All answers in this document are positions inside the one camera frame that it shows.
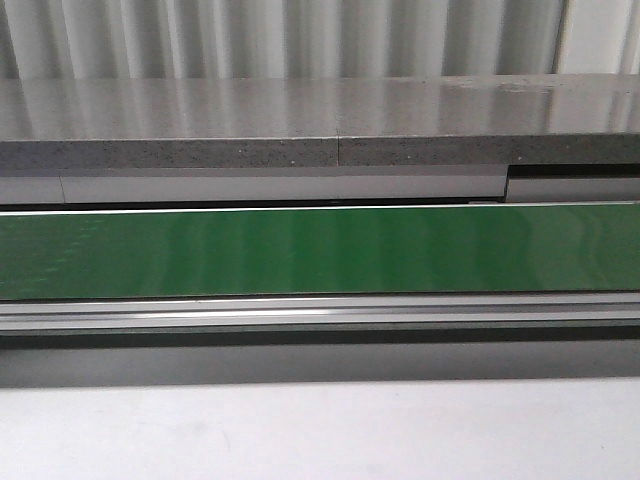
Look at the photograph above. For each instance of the grey stone-look countertop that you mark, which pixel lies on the grey stone-look countertop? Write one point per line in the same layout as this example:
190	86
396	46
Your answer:
281	123

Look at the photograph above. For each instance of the green conveyor belt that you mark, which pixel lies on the green conveyor belt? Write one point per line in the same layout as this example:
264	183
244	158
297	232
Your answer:
445	249

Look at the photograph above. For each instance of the white pleated curtain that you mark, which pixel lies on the white pleated curtain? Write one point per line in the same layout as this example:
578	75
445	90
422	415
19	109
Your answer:
316	39

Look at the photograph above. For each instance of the aluminium conveyor frame rail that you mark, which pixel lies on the aluminium conveyor frame rail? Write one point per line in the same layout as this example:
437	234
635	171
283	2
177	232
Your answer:
320	320

